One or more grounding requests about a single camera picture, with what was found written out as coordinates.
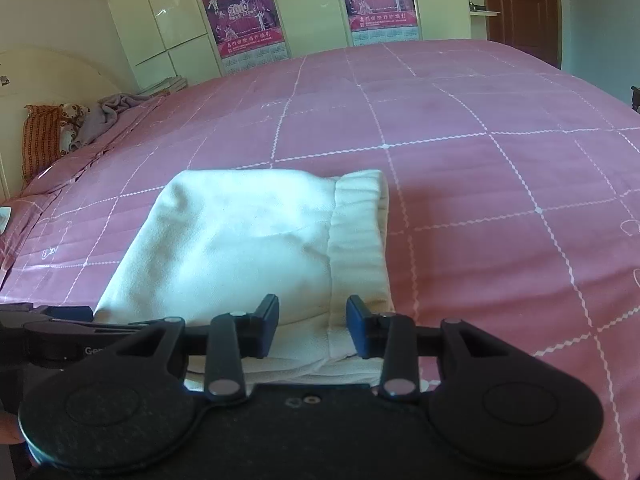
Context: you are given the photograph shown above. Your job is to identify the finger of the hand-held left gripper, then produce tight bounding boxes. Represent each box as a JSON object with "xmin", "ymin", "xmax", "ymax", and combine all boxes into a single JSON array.
[{"xmin": 39, "ymin": 305, "xmax": 96, "ymax": 323}]

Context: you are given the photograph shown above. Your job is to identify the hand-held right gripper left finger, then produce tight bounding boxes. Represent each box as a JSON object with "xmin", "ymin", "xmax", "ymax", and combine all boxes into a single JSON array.
[{"xmin": 65, "ymin": 294, "xmax": 280, "ymax": 407}]

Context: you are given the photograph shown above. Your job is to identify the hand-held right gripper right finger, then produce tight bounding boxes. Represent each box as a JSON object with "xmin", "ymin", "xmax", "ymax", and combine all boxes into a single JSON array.
[{"xmin": 346, "ymin": 295, "xmax": 543, "ymax": 405}]

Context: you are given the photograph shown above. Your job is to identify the white pants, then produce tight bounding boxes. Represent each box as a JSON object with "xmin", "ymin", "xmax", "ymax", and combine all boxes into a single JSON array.
[{"xmin": 92, "ymin": 169, "xmax": 393, "ymax": 392}]

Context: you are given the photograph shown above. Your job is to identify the person's left hand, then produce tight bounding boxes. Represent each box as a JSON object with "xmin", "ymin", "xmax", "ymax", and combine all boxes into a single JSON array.
[{"xmin": 0, "ymin": 410, "xmax": 25, "ymax": 445}]

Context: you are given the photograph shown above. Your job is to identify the orange striped pillow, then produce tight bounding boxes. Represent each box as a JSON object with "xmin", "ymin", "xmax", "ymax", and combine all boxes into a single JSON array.
[{"xmin": 21, "ymin": 104, "xmax": 68, "ymax": 183}]

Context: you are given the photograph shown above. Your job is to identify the patterned white pillow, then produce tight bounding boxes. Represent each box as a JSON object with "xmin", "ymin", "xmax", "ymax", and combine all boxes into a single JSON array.
[{"xmin": 59, "ymin": 103, "xmax": 93, "ymax": 153}]

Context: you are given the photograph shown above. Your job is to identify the grey crumpled blanket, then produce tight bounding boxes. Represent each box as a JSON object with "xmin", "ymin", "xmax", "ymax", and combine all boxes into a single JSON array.
[{"xmin": 70, "ymin": 92, "xmax": 158, "ymax": 152}]

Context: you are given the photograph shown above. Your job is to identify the pink checked bed cover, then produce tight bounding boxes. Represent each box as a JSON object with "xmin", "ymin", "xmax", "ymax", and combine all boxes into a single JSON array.
[{"xmin": 0, "ymin": 38, "xmax": 640, "ymax": 480}]

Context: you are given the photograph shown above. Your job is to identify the cream bed headboard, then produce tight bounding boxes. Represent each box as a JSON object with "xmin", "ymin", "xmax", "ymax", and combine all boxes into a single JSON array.
[{"xmin": 0, "ymin": 44, "xmax": 143, "ymax": 201}]

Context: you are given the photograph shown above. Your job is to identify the stack of papers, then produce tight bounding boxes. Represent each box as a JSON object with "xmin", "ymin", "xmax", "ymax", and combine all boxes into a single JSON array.
[{"xmin": 136, "ymin": 75, "xmax": 189, "ymax": 97}]

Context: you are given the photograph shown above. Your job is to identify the cream wardrobe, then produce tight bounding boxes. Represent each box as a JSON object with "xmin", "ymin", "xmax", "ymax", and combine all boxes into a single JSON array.
[{"xmin": 95, "ymin": 0, "xmax": 473, "ymax": 96}]

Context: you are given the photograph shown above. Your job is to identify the brown wooden door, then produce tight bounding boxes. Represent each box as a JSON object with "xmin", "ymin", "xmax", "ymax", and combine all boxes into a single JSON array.
[{"xmin": 477, "ymin": 0, "xmax": 562, "ymax": 68}]

